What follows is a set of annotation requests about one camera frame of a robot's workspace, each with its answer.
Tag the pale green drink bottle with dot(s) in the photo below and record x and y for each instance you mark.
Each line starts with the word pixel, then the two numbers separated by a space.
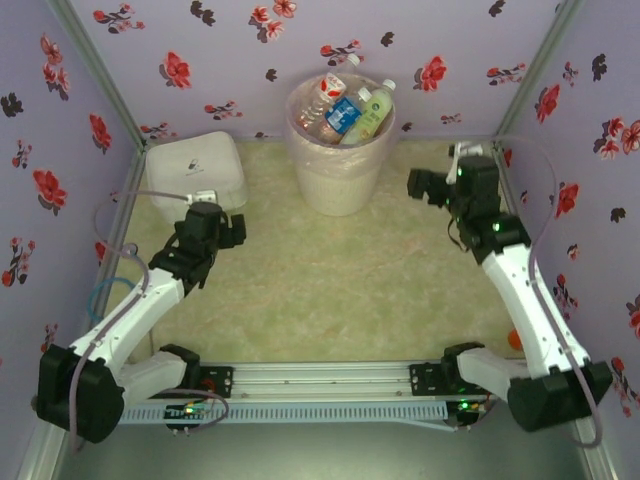
pixel 375 107

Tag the clear bottle with blue label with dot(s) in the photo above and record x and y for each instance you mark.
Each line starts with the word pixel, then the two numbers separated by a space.
pixel 344 114

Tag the clear bottle with red label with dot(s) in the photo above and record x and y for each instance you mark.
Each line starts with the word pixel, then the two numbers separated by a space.
pixel 334 86

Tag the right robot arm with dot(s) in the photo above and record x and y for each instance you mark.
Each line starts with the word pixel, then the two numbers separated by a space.
pixel 530 300

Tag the white ribbed waste bin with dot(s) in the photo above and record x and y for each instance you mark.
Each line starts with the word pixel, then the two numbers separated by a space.
pixel 335 192

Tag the pink plastic bin liner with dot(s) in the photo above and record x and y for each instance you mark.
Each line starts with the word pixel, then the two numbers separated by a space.
pixel 320 157

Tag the stethoscope with blue tube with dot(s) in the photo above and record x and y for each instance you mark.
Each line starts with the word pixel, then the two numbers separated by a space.
pixel 131 248

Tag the white lidded plastic box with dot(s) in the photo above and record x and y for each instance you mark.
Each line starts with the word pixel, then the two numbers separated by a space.
pixel 185 160

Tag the small orange round object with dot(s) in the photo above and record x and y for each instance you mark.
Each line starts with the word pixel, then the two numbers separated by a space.
pixel 514 339

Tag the circuit board with green light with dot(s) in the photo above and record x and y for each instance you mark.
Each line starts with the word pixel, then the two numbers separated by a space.
pixel 465 406
pixel 187 411

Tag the aluminium side rail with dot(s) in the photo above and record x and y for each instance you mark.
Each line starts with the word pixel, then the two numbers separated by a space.
pixel 512 192
pixel 124 200

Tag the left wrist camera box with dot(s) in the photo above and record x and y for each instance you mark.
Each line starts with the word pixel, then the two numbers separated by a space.
pixel 205 195

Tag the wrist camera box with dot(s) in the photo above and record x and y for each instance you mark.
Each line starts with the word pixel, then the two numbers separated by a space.
pixel 465 149
pixel 205 195

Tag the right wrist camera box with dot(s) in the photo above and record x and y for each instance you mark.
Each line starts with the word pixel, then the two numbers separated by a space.
pixel 465 149

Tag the aluminium frame post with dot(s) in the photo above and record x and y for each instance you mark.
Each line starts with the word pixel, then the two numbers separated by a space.
pixel 98 70
pixel 537 70

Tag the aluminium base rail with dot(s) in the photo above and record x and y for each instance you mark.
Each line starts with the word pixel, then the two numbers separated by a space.
pixel 320 382

